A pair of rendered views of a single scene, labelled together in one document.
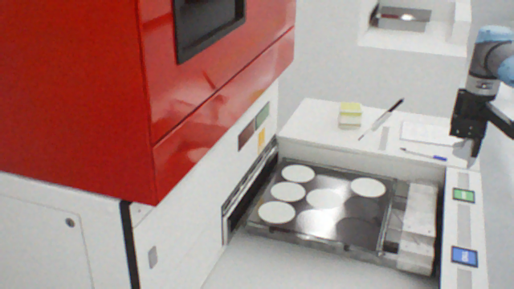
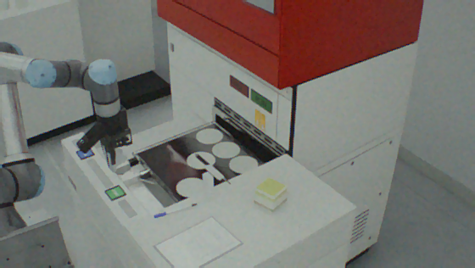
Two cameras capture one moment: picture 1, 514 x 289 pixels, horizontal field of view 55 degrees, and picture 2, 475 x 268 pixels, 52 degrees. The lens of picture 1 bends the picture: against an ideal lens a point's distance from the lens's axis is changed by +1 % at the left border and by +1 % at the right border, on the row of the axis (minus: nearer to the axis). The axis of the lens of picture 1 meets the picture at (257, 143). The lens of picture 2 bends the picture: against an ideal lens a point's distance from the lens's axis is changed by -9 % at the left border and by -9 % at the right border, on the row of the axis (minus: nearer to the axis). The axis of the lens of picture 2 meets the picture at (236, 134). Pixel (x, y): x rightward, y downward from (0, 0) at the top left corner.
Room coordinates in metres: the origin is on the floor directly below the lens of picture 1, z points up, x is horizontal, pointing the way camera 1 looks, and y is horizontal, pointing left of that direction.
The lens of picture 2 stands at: (2.13, -1.37, 2.04)
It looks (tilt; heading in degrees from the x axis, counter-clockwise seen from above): 34 degrees down; 125
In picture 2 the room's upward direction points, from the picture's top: straight up
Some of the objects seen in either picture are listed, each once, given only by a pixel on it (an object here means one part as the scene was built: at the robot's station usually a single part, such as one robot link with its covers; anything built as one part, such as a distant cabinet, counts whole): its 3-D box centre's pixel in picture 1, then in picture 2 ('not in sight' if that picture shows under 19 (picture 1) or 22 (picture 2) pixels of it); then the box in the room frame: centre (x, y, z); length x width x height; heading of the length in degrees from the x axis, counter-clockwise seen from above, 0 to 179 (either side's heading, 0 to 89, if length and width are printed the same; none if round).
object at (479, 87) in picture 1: (483, 83); (107, 104); (1.11, -0.53, 1.28); 0.08 x 0.08 x 0.05
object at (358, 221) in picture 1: (324, 199); (201, 160); (1.17, -0.19, 0.90); 0.34 x 0.34 x 0.01; 70
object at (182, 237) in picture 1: (225, 182); (221, 90); (1.07, 0.08, 1.02); 0.82 x 0.03 x 0.40; 160
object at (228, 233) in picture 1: (254, 188); (246, 139); (1.23, 0.01, 0.89); 0.44 x 0.02 x 0.10; 160
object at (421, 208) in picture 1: (418, 225); (139, 198); (1.10, -0.45, 0.87); 0.36 x 0.08 x 0.03; 160
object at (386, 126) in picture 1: (380, 128); (212, 177); (1.36, -0.38, 1.03); 0.06 x 0.04 x 0.13; 70
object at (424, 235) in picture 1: (418, 234); (128, 179); (1.02, -0.42, 0.89); 0.08 x 0.03 x 0.03; 70
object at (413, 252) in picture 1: (416, 252); (118, 167); (0.95, -0.40, 0.89); 0.08 x 0.03 x 0.03; 70
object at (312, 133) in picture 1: (377, 146); (243, 235); (1.50, -0.41, 0.89); 0.62 x 0.35 x 0.14; 70
